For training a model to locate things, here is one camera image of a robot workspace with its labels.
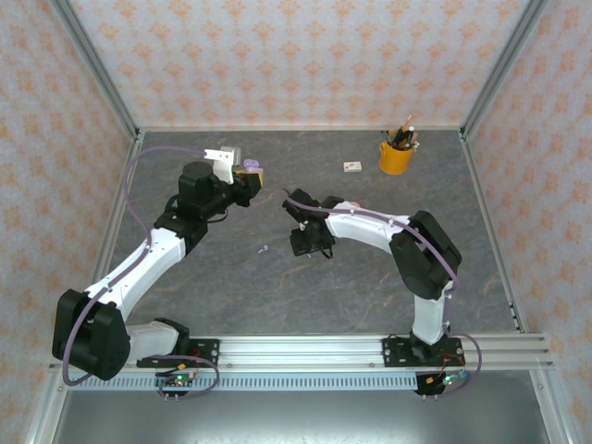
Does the yellow metal bucket pen holder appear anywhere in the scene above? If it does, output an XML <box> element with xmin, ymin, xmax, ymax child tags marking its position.
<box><xmin>377</xmin><ymin>138</ymin><xmax>416</xmax><ymax>176</ymax></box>

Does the grey metal panel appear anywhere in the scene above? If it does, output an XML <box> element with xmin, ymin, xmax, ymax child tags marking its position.
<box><xmin>45</xmin><ymin>390</ymin><xmax>547</xmax><ymax>444</ymax></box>

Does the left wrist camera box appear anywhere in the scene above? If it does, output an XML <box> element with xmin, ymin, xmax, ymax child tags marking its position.
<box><xmin>203</xmin><ymin>146</ymin><xmax>244</xmax><ymax>184</ymax></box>

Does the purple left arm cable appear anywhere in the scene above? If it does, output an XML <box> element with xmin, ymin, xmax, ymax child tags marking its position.
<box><xmin>61</xmin><ymin>145</ymin><xmax>221</xmax><ymax>400</ymax></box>

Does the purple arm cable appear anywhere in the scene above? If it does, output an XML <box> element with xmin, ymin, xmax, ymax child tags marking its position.
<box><xmin>61</xmin><ymin>145</ymin><xmax>221</xmax><ymax>400</ymax></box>
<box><xmin>281</xmin><ymin>187</ymin><xmax>483</xmax><ymax>399</ymax></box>

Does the aluminium table back rail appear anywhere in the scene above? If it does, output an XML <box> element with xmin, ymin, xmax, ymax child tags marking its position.
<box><xmin>136</xmin><ymin>124</ymin><xmax>466</xmax><ymax>134</ymax></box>

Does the aluminium table side rail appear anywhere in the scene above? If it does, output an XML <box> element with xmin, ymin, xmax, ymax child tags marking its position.
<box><xmin>459</xmin><ymin>129</ymin><xmax>529</xmax><ymax>335</ymax></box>
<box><xmin>73</xmin><ymin>131</ymin><xmax>145</xmax><ymax>337</ymax></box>

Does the aluminium mounting rail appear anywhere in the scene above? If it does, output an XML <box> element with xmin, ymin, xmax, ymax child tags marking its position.
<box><xmin>48</xmin><ymin>333</ymin><xmax>555</xmax><ymax>373</ymax></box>

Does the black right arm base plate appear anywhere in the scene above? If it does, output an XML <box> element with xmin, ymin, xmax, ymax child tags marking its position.
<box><xmin>381</xmin><ymin>336</ymin><xmax>463</xmax><ymax>369</ymax></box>

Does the slotted grey cable tray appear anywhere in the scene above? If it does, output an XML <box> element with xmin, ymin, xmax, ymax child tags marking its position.
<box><xmin>68</xmin><ymin>374</ymin><xmax>420</xmax><ymax>393</ymax></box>

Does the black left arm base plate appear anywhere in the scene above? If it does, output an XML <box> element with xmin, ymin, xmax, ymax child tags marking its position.
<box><xmin>137</xmin><ymin>339</ymin><xmax>221</xmax><ymax>369</ymax></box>

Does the aluminium frame post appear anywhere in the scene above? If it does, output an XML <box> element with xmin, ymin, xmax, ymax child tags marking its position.
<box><xmin>48</xmin><ymin>0</ymin><xmax>142</xmax><ymax>142</ymax></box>
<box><xmin>460</xmin><ymin>0</ymin><xmax>551</xmax><ymax>142</ymax></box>

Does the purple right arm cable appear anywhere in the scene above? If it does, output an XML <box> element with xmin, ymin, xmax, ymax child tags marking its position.
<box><xmin>281</xmin><ymin>187</ymin><xmax>483</xmax><ymax>399</ymax></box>

